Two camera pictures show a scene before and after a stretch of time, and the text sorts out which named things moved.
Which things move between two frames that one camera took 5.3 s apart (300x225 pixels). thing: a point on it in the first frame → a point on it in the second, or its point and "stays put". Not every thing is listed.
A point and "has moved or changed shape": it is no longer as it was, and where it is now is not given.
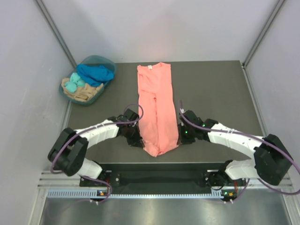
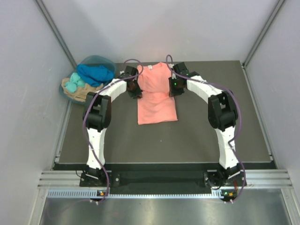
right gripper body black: [186, 135] → [176, 89]
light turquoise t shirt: [75, 81] stays put
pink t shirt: [157, 114] has moved or changed shape
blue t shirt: [94, 74] stays put
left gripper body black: [132, 135] → [135, 90]
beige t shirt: [84, 93] stays put
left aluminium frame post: [49, 20] stays put
